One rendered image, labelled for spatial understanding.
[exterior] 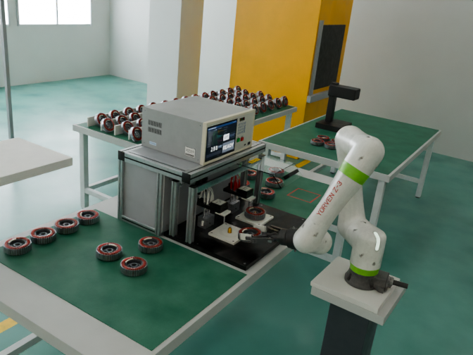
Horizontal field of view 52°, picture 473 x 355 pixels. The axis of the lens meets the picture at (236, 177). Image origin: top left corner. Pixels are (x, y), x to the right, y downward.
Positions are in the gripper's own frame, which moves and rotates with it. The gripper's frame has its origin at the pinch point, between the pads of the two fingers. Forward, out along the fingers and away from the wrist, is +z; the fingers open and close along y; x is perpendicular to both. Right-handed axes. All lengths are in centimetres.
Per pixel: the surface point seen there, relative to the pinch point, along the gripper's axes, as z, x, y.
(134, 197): 55, 18, -17
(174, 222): 30.9, 7.2, -16.5
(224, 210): 16.5, 7.6, 3.7
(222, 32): 371, 119, 534
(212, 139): 16.8, 43.4, 0.8
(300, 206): 6, -9, 65
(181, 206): 37.0, 10.1, -3.3
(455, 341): -71, -104, 109
